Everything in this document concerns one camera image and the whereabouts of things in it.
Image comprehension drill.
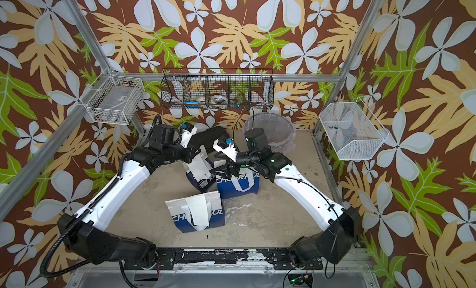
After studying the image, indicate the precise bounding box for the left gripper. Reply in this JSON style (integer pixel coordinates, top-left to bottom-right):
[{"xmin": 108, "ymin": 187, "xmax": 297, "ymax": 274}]
[{"xmin": 163, "ymin": 140, "xmax": 202, "ymax": 164}]

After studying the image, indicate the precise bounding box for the white receipt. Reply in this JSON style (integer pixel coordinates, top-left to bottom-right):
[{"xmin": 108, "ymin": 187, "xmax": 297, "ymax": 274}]
[
  {"xmin": 185, "ymin": 194, "xmax": 209, "ymax": 231},
  {"xmin": 188, "ymin": 145, "xmax": 212, "ymax": 182}
]

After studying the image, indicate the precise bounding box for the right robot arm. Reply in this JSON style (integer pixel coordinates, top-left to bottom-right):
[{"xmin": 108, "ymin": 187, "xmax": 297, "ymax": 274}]
[{"xmin": 213, "ymin": 128, "xmax": 363, "ymax": 267}]

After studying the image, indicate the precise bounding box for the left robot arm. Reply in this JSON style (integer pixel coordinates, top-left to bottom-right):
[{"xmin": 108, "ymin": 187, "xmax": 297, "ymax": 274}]
[{"xmin": 40, "ymin": 116, "xmax": 200, "ymax": 278}]

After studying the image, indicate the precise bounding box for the right blue takeout bag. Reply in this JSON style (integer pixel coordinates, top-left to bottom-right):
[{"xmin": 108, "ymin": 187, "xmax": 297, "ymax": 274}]
[{"xmin": 216, "ymin": 168, "xmax": 260, "ymax": 199}]

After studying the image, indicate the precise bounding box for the blue takeout bag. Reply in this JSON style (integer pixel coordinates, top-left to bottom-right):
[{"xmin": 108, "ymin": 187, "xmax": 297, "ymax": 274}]
[
  {"xmin": 166, "ymin": 191, "xmax": 226, "ymax": 233},
  {"xmin": 216, "ymin": 168, "xmax": 260, "ymax": 199}
]

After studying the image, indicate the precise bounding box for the front blue takeout bag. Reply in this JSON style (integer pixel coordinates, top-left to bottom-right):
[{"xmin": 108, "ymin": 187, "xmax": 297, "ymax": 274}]
[{"xmin": 166, "ymin": 191, "xmax": 226, "ymax": 233}]

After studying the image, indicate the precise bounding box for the small middle blue bag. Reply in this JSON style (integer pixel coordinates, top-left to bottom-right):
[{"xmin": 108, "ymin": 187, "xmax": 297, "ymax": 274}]
[{"xmin": 183, "ymin": 154, "xmax": 216, "ymax": 193}]

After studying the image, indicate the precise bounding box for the blue item in black basket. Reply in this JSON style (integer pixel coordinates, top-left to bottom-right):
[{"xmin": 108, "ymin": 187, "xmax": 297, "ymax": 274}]
[{"xmin": 185, "ymin": 101, "xmax": 200, "ymax": 108}]

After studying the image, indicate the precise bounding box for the tape roll in basket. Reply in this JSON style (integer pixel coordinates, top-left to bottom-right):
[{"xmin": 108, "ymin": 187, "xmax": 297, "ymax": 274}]
[{"xmin": 210, "ymin": 95, "xmax": 228, "ymax": 106}]

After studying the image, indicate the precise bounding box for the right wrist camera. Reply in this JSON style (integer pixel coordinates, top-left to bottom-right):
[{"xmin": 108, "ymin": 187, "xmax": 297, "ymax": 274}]
[{"xmin": 213, "ymin": 136, "xmax": 239, "ymax": 162}]

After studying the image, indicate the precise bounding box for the black wire basket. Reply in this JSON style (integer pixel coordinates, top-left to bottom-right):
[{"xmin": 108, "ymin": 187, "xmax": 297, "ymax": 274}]
[{"xmin": 159, "ymin": 68, "xmax": 275, "ymax": 109}]

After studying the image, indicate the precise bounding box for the white wire basket left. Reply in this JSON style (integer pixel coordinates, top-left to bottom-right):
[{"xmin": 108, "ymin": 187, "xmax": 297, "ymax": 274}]
[{"xmin": 80, "ymin": 69, "xmax": 145, "ymax": 125}]

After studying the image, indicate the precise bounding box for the white wire basket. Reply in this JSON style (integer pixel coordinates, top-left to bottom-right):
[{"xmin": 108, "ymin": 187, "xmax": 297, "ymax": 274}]
[
  {"xmin": 80, "ymin": 69, "xmax": 145, "ymax": 125},
  {"xmin": 319, "ymin": 98, "xmax": 390, "ymax": 161}
]

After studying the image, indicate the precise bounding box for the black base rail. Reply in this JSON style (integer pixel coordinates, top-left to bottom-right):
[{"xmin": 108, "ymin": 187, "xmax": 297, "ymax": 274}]
[{"xmin": 122, "ymin": 246, "xmax": 324, "ymax": 271}]

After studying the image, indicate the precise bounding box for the white wire basket right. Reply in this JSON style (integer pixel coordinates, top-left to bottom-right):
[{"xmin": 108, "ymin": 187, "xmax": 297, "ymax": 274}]
[{"xmin": 319, "ymin": 98, "xmax": 390, "ymax": 161}]

